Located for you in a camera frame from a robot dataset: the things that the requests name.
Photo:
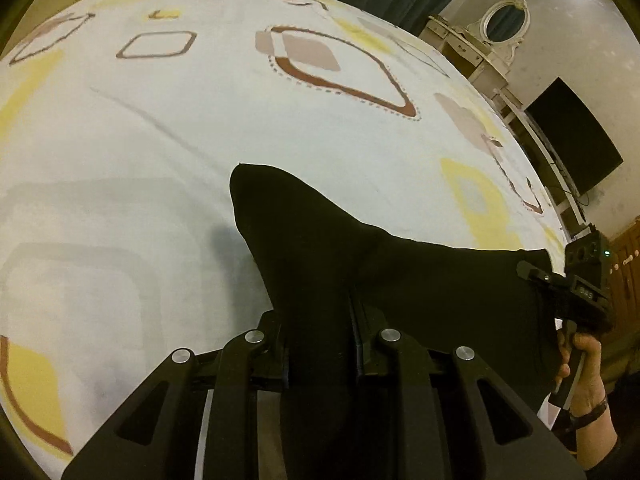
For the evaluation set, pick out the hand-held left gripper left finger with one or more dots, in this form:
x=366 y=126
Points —
x=270 y=355

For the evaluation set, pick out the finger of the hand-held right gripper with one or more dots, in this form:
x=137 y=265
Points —
x=542 y=277

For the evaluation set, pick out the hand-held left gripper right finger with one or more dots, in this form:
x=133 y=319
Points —
x=372 y=360

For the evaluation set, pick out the black pants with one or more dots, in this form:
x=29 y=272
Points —
x=310 y=240

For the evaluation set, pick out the person's right forearm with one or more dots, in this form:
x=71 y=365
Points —
x=597 y=442

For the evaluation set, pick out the person's right hand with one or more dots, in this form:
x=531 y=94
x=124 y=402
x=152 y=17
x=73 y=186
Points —
x=592 y=370

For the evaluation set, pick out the brown wooden cabinet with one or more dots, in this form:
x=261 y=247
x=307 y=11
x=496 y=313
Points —
x=627 y=270

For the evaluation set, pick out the white television stand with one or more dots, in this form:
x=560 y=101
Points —
x=555 y=180

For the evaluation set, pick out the dark wristband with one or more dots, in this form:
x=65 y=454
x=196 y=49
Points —
x=590 y=410

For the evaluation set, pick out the black flat television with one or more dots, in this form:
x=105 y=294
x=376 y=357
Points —
x=575 y=135

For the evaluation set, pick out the patterned white bed sheet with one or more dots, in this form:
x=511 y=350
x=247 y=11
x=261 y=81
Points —
x=150 y=160

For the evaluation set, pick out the white vanity table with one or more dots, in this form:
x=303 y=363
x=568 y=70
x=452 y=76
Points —
x=465 y=50

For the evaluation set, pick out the oval white-framed mirror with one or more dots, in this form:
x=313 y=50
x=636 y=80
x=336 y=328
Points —
x=506 y=22

